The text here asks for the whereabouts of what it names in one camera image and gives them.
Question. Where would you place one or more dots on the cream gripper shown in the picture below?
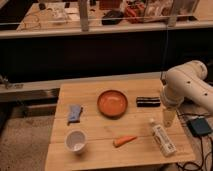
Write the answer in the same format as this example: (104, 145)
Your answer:
(168, 116)

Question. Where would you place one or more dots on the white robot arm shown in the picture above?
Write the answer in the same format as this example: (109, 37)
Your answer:
(185, 81)

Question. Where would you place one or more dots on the orange ceramic bowl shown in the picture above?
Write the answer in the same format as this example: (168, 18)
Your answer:
(112, 103)

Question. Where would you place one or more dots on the white bottle with label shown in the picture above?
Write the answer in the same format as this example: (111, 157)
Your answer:
(160, 135)

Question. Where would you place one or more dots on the black rectangular block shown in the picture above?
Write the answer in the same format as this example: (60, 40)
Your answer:
(148, 101)

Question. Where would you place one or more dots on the black power box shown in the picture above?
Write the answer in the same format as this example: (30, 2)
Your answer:
(199, 127)

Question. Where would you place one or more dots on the orange carrot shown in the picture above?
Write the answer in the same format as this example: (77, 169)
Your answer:
(123, 140)

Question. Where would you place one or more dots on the white paper cup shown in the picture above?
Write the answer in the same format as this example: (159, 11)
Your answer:
(75, 142)

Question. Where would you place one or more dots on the red object on shelf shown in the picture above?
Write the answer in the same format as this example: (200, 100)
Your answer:
(135, 13)

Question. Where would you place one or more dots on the black bag on shelf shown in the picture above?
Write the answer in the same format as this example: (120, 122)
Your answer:
(112, 17)

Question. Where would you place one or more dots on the grey metal post right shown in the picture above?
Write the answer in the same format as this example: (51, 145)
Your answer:
(171, 22)

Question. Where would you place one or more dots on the grey metal post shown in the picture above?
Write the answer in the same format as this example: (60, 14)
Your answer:
(83, 15)
(171, 22)

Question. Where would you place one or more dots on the metal clamp on rail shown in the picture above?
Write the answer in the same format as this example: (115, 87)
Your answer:
(8, 85)

